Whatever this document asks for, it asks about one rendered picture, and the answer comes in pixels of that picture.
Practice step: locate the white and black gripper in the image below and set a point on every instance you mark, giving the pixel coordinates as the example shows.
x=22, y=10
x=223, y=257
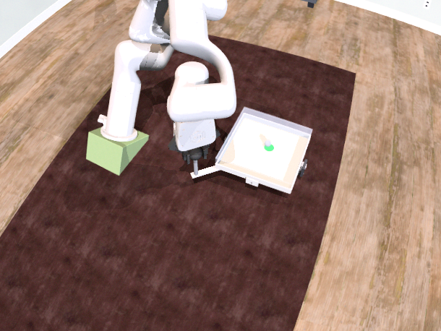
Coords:
x=190, y=135

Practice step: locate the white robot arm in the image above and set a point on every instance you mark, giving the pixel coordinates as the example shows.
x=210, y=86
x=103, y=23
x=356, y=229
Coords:
x=185, y=30

